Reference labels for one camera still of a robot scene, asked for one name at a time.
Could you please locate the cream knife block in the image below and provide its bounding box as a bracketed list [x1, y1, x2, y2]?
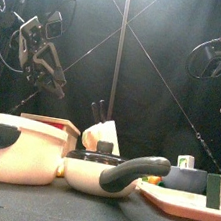
[79, 115, 126, 158]

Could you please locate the vertical metal frame pole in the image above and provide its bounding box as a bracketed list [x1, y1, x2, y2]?
[106, 0, 132, 122]

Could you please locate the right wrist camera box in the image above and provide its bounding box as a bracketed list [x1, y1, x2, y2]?
[200, 46, 221, 81]

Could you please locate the diagonal frame brace rod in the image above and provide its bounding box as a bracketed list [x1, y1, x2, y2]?
[8, 0, 168, 136]
[73, 0, 221, 175]

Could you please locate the green speckled sponge block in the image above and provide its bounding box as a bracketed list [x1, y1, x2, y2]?
[201, 172, 221, 211]

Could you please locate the pink serving tray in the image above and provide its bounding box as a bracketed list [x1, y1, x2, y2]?
[132, 180, 221, 221]

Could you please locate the wooden box red inside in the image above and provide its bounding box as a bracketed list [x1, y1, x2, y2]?
[14, 112, 83, 161]

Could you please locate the large cream pot grey handle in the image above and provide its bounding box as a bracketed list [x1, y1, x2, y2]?
[0, 112, 72, 193]

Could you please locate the black handled toy knife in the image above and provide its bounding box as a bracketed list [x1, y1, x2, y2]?
[87, 101, 103, 126]
[96, 99, 110, 124]

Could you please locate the yellow toy food piece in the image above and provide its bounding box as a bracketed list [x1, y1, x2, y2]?
[55, 157, 68, 179]

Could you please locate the black right arm cable loop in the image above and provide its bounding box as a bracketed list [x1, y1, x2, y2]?
[183, 29, 221, 83]

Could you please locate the orange toy food piece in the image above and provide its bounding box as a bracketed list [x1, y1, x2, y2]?
[147, 174, 164, 186]

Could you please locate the white green sushi piece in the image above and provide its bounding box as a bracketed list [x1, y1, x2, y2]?
[175, 153, 196, 171]

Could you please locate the cream saucepan grey handle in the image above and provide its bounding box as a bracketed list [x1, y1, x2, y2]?
[59, 141, 174, 207]

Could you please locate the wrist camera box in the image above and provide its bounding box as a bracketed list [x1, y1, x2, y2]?
[200, 46, 221, 81]
[42, 8, 67, 42]

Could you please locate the black saucepan lid with knob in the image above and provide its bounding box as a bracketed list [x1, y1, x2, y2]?
[65, 135, 131, 169]

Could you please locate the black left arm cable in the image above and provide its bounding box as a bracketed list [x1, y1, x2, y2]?
[0, 0, 79, 81]

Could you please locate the grey blue bowl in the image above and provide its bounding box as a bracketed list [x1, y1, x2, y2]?
[160, 163, 209, 195]

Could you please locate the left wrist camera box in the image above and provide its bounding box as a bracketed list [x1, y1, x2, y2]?
[42, 8, 67, 42]

